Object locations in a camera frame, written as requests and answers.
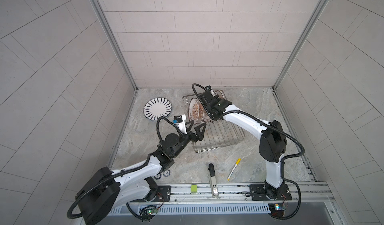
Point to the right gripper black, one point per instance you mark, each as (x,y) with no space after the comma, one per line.
(207,108)

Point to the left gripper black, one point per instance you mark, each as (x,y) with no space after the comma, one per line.
(196,129)

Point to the blue striped white plate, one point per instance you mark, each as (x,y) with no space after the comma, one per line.
(157,107)

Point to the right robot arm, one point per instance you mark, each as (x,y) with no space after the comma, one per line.
(275,145)

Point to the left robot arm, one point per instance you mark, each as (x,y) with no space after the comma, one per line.
(155,163)

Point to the orange sunburst plate rear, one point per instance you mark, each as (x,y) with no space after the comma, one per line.
(219,96)

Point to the orange sunburst plate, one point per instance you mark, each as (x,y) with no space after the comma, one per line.
(202,114)
(193,111)
(219,96)

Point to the orange sunburst plate front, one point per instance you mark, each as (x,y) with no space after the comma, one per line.
(193,111)

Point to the yellow white marker pen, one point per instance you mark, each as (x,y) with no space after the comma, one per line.
(233,169)

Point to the green small block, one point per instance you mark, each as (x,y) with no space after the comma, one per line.
(194,189)

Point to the black silver handheld tool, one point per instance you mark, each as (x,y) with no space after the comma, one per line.
(213,181)

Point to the perforated vent strip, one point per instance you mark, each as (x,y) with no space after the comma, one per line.
(213,209)

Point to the left green circuit board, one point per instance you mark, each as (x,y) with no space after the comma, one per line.
(149,211)

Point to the green circuit board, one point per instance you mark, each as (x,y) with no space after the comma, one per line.
(277,210)
(149,211)

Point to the right green circuit board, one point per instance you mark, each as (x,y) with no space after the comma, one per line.
(277,210)

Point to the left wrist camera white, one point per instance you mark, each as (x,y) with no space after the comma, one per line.
(180,122)

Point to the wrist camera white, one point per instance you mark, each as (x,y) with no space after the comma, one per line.
(208,88)
(180,122)

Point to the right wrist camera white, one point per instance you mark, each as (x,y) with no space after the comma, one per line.
(208,88)

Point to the metal wire dish rack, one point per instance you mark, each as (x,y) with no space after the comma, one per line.
(218,133)

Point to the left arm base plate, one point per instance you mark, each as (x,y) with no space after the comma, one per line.
(160,194)

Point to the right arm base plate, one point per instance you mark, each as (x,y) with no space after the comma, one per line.
(260,193)

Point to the aluminium front rail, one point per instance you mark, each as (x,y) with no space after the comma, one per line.
(210,192)

